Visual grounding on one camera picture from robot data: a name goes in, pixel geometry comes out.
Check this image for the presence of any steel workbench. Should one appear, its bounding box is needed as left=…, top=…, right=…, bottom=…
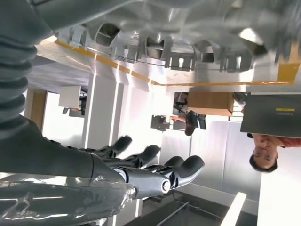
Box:
left=26, top=34, right=301, bottom=94

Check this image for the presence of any person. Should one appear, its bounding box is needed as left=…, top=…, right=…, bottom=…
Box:
left=171, top=112, right=200, bottom=137
left=247, top=133, right=301, bottom=174

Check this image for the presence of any brown cardboard box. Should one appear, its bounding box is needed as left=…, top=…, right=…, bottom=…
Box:
left=187, top=91, right=235, bottom=117

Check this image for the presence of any grey laptop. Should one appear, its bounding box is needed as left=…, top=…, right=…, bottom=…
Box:
left=240, top=92, right=301, bottom=139

